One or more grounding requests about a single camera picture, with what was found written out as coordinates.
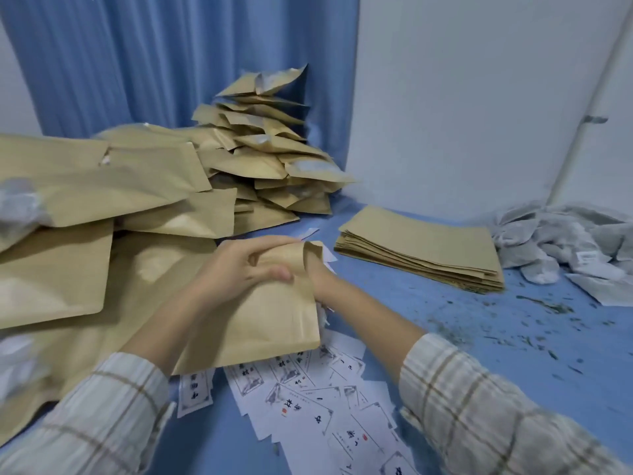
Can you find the kraft paper pouch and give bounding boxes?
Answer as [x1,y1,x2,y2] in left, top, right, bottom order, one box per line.
[170,239,325,377]

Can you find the pile of kraft pouches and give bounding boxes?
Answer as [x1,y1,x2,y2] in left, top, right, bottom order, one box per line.
[0,63,357,446]

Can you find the person's left forearm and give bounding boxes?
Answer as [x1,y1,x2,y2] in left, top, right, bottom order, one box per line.
[0,286,224,475]

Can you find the person's left hand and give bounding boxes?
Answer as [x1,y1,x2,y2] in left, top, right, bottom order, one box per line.
[195,236,301,302]

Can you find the white paper labels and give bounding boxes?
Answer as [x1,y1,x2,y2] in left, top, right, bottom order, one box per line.
[170,227,421,475]

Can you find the person's right forearm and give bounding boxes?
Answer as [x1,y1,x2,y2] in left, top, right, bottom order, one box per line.
[307,259,629,475]

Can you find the white wall pipe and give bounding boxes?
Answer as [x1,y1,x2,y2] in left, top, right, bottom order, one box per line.
[546,9,633,206]

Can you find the blue curtain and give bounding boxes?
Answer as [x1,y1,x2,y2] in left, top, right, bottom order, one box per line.
[0,0,361,169]

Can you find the stack of kraft pouches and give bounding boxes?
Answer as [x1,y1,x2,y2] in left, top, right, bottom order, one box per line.
[334,205,506,295]

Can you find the blue table cover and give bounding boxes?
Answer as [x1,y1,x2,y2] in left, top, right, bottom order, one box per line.
[0,187,633,475]

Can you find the pile of white tea bags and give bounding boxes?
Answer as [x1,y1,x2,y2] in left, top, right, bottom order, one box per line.
[487,200,633,308]

